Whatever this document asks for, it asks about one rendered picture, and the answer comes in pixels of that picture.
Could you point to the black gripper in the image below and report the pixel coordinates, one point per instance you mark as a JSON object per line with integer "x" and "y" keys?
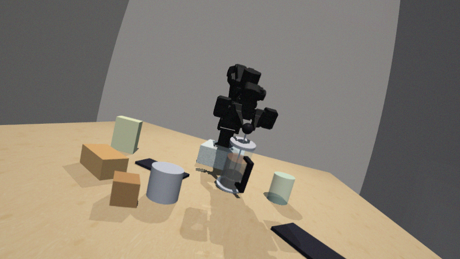
{"x": 244, "y": 110}

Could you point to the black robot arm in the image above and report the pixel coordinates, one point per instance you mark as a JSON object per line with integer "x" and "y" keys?
{"x": 244, "y": 86}

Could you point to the brown cube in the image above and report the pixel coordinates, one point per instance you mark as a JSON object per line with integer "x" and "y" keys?
{"x": 125, "y": 189}

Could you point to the glass french press with black plunger knob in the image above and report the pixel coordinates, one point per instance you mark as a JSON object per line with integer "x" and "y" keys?
{"x": 238, "y": 164}

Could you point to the tan rectangular block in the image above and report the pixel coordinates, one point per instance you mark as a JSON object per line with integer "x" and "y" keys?
{"x": 102, "y": 160}

